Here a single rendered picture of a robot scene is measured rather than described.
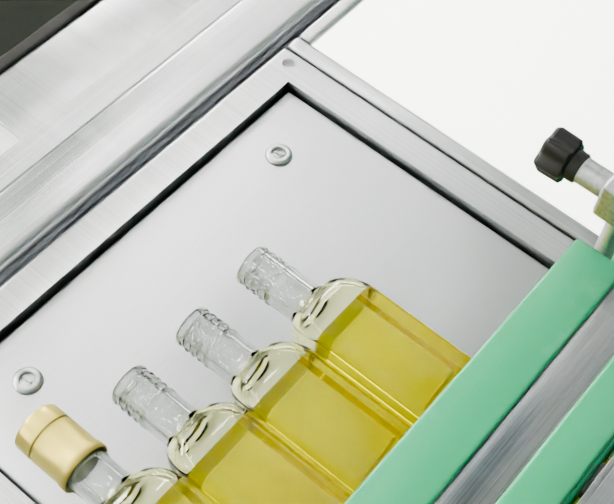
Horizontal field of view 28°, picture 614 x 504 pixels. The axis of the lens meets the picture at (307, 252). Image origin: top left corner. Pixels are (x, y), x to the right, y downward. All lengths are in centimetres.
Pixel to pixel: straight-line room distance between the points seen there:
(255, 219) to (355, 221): 8
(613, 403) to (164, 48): 63
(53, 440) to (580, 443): 30
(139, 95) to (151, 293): 20
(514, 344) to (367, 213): 38
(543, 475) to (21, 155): 60
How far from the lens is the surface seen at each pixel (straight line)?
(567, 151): 71
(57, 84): 116
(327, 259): 99
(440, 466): 62
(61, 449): 75
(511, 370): 65
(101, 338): 95
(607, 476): 62
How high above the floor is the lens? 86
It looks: 18 degrees up
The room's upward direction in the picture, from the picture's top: 54 degrees counter-clockwise
